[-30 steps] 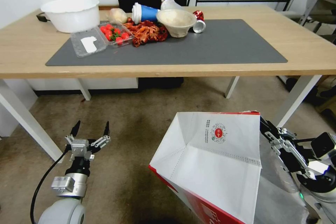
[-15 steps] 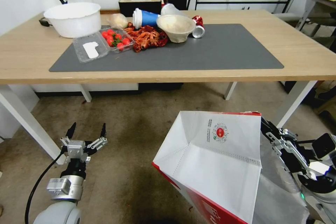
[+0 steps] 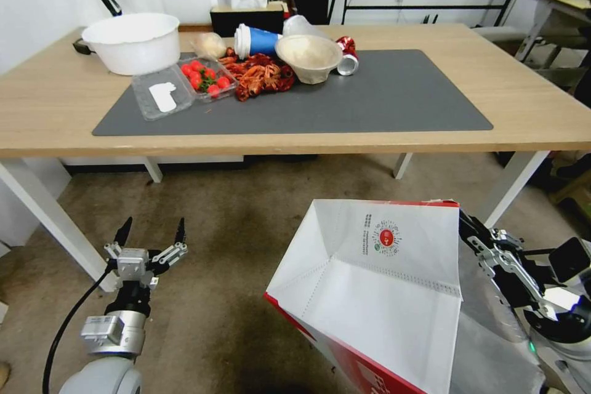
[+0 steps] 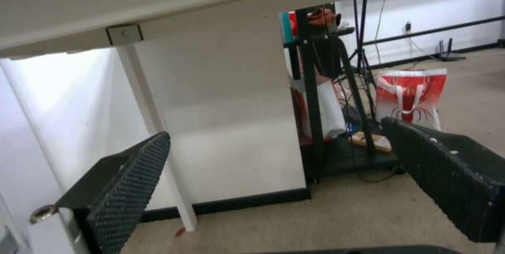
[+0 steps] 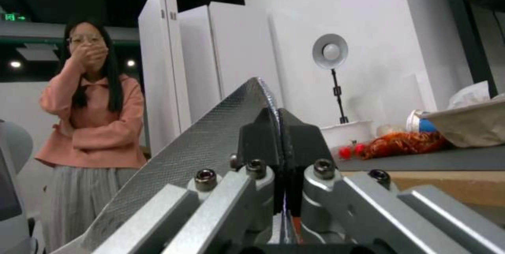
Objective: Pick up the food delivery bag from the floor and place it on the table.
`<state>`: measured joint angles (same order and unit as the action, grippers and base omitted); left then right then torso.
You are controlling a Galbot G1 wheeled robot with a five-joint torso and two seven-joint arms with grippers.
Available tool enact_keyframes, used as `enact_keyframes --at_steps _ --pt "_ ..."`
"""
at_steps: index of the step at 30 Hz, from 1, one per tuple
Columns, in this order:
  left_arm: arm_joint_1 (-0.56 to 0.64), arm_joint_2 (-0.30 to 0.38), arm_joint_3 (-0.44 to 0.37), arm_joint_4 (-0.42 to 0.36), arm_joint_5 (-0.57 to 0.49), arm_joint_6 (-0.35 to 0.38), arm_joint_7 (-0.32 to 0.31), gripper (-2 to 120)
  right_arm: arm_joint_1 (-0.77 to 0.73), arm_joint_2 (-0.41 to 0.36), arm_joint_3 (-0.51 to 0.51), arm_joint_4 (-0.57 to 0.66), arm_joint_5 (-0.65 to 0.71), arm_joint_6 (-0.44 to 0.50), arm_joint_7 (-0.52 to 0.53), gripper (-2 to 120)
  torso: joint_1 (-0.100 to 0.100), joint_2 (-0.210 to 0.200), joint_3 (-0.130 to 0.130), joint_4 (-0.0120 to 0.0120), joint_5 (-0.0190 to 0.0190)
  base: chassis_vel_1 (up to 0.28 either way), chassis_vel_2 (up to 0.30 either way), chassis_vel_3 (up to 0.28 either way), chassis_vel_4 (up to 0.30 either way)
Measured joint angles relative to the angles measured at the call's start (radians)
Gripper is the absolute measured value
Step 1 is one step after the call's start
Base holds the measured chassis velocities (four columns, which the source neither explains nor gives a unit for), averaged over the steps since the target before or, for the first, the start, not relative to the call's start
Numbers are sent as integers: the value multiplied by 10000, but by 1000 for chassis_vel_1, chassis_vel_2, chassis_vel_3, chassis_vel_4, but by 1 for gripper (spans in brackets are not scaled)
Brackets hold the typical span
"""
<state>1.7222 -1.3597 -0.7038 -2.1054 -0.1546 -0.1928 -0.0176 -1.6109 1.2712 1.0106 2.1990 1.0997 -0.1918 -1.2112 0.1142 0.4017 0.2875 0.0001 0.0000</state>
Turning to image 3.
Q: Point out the black tissue box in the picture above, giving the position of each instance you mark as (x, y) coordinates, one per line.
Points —
(244, 21)

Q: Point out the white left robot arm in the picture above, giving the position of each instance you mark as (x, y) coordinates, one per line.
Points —
(115, 334)

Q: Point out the blue paper cup white lid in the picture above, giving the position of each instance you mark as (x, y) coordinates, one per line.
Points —
(261, 41)

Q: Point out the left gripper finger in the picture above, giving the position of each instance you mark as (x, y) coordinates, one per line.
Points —
(180, 233)
(123, 232)

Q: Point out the large white plastic bowl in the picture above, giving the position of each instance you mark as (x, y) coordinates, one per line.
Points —
(134, 43)

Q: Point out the wooden table with white legs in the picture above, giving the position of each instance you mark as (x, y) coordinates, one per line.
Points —
(508, 89)

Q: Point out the white red food delivery bag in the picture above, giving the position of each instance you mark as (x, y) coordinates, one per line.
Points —
(383, 311)

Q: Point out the grey bench seat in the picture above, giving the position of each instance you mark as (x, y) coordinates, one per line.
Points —
(498, 34)

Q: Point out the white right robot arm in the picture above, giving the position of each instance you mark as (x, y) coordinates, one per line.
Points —
(565, 348)

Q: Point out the clear plastic cup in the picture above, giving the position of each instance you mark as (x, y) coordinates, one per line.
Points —
(302, 26)

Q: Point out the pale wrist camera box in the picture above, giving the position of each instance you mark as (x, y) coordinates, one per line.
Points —
(133, 267)

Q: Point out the beige paper bowl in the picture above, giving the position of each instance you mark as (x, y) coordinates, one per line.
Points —
(307, 59)

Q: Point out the grey table mat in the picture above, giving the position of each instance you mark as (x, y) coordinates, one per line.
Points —
(346, 103)

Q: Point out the red crayfish pile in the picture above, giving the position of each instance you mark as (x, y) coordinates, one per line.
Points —
(251, 77)

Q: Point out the crushed red drink can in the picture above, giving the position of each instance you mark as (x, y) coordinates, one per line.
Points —
(348, 59)

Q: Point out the small black object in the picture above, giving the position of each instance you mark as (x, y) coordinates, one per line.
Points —
(81, 47)

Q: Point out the white label in clamshell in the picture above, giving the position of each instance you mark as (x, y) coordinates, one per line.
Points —
(162, 97)

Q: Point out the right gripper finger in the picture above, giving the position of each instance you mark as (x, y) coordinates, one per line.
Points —
(478, 239)
(526, 281)

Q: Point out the clear plastic clamshell container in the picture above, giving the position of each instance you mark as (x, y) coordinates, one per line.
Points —
(143, 103)

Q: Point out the red cherry tomato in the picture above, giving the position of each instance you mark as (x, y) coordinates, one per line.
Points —
(197, 83)
(195, 76)
(186, 69)
(210, 73)
(213, 90)
(223, 83)
(197, 65)

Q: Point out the wooden stool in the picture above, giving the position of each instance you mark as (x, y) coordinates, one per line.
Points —
(577, 191)

